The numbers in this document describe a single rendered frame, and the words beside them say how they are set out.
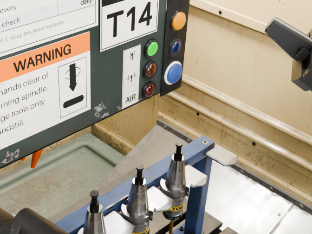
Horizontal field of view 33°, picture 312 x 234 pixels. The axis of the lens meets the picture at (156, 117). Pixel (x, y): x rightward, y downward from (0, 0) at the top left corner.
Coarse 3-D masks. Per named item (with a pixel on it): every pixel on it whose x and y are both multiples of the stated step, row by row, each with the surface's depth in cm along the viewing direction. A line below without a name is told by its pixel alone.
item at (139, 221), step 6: (150, 204) 103; (126, 210) 102; (150, 210) 102; (126, 216) 100; (132, 216) 100; (138, 216) 100; (144, 216) 100; (150, 216) 103; (132, 222) 101; (138, 222) 100; (144, 222) 101
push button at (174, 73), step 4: (176, 64) 74; (172, 68) 74; (176, 68) 74; (180, 68) 75; (168, 72) 74; (172, 72) 74; (176, 72) 75; (180, 72) 75; (168, 76) 74; (172, 76) 74; (176, 76) 75; (180, 76) 76; (168, 80) 74; (172, 80) 75; (176, 80) 75
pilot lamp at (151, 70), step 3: (150, 66) 70; (153, 66) 71; (147, 69) 70; (150, 69) 70; (153, 69) 71; (147, 72) 70; (150, 72) 71; (153, 72) 71; (147, 75) 71; (150, 75) 71
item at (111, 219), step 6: (114, 210) 103; (108, 216) 101; (114, 216) 101; (120, 216) 101; (108, 222) 100; (114, 222) 100; (120, 222) 100; (126, 222) 100; (114, 228) 99; (120, 228) 99; (126, 228) 99; (132, 228) 99
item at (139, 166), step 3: (138, 165) 97; (141, 165) 97; (138, 168) 96; (141, 168) 96; (138, 171) 97; (141, 171) 97; (135, 174) 98; (138, 174) 97; (141, 174) 97; (135, 177) 98; (138, 177) 97; (141, 177) 97; (135, 180) 98; (138, 180) 98; (141, 180) 98; (138, 183) 98; (141, 183) 98
